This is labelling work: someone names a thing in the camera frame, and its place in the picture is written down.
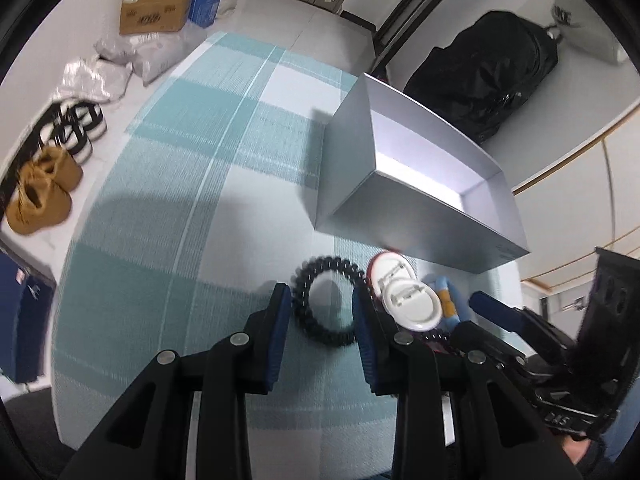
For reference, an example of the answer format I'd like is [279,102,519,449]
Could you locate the black backpack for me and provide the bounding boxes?
[404,11,561,144]

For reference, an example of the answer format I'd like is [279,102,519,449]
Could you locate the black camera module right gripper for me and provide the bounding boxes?
[570,247,639,412]

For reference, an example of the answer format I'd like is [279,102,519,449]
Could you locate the black white sandals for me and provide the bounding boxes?
[34,99,107,165]

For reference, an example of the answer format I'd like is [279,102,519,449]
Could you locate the teal plaid tablecloth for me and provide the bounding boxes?
[49,30,524,480]

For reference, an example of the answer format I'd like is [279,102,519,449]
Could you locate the white tote bag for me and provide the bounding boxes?
[551,0,628,65]

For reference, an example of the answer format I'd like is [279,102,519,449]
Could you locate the right hand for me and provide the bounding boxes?
[561,436,591,465]

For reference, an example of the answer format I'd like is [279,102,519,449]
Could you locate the silver gift box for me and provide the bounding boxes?
[314,75,528,274]

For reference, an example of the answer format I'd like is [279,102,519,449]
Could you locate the black spiral hair tie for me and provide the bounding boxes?
[290,254,372,347]

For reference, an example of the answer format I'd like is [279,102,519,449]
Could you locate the silver plastic parcel bag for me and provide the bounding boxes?
[51,58,132,103]

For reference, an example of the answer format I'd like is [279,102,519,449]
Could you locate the blue ring bracelet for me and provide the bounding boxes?
[423,274,472,334]

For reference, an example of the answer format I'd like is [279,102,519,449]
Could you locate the tan suede boot pair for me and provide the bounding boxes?
[6,146,84,235]

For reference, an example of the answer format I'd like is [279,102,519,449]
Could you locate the grey plastic parcel bag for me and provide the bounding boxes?
[93,21,207,86]

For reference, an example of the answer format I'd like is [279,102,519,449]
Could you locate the brown cardboard box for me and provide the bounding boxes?
[119,0,191,36]

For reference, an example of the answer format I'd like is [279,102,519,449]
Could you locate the white pin badge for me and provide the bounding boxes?
[367,252,442,333]

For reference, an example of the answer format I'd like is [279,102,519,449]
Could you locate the dark blue shoe box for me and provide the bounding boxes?
[0,252,55,384]

